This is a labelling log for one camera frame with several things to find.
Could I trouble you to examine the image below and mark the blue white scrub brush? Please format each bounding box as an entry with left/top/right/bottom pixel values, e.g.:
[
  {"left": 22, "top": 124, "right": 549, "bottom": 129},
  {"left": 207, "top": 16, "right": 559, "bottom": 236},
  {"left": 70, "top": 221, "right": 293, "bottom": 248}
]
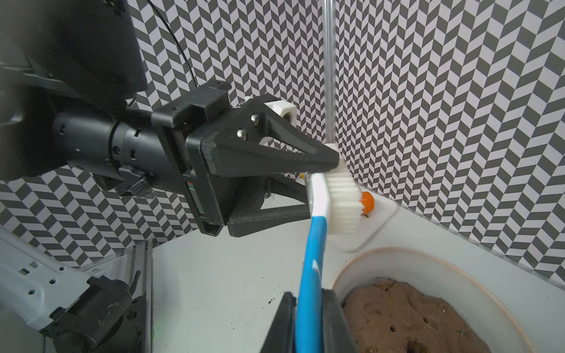
[{"left": 295, "top": 166, "right": 363, "bottom": 352}]

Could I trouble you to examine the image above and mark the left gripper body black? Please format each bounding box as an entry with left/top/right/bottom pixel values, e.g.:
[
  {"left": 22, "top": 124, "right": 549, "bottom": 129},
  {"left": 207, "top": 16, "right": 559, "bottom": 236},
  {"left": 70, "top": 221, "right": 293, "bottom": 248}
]
[{"left": 151, "top": 79, "right": 247, "bottom": 236}]

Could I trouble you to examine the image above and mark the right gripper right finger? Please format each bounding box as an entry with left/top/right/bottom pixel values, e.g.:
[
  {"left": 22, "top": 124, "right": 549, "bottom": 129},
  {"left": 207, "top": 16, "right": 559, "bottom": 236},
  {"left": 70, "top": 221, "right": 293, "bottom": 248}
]
[{"left": 322, "top": 289, "right": 358, "bottom": 353}]

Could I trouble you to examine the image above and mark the white ceramic pot with mud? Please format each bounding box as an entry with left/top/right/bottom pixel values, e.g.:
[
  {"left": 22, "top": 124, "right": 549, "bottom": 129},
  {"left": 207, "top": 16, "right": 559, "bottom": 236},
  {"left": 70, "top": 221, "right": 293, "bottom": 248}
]
[{"left": 332, "top": 247, "right": 535, "bottom": 352}]

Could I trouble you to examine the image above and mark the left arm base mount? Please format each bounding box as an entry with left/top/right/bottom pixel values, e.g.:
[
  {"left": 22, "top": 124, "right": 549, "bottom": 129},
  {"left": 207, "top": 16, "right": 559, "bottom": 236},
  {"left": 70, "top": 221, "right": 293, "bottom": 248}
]
[{"left": 40, "top": 270, "right": 149, "bottom": 352}]

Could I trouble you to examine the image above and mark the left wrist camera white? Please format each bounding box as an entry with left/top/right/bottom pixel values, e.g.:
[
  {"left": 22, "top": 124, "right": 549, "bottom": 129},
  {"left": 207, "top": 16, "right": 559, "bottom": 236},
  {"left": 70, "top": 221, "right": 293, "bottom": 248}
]
[{"left": 244, "top": 94, "right": 297, "bottom": 146}]

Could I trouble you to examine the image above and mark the orange toy fruit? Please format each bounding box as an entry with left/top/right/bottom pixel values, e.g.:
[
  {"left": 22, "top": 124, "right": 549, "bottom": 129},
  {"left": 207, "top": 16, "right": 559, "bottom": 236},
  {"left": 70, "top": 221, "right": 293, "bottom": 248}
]
[{"left": 360, "top": 191, "right": 375, "bottom": 217}]

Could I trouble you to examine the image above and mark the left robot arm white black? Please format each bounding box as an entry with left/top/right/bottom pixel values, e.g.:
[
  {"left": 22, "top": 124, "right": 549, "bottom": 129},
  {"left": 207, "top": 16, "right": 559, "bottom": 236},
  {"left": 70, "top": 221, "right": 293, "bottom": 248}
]
[{"left": 1, "top": 1, "right": 339, "bottom": 237}]

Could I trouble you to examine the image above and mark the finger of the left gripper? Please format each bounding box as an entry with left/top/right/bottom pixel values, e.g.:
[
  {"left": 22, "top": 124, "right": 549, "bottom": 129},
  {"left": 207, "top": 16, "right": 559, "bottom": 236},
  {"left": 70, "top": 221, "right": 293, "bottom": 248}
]
[
  {"left": 202, "top": 99, "right": 339, "bottom": 177},
  {"left": 227, "top": 174, "right": 310, "bottom": 238}
]

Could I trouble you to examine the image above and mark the white cutting board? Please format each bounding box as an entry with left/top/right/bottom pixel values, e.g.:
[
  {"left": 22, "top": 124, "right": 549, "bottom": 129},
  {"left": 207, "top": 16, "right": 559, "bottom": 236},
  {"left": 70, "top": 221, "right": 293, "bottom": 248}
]
[{"left": 328, "top": 191, "right": 398, "bottom": 253}]

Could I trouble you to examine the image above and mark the aluminium front rail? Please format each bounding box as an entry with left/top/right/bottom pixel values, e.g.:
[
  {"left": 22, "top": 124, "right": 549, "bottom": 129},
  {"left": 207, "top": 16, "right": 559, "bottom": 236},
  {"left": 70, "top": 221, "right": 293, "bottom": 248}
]
[{"left": 0, "top": 224, "right": 153, "bottom": 353}]

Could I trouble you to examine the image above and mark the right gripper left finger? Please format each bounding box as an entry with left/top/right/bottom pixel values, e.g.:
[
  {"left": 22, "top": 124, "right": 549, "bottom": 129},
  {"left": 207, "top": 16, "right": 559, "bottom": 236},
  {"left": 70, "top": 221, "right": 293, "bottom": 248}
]
[{"left": 260, "top": 292, "right": 297, "bottom": 353}]

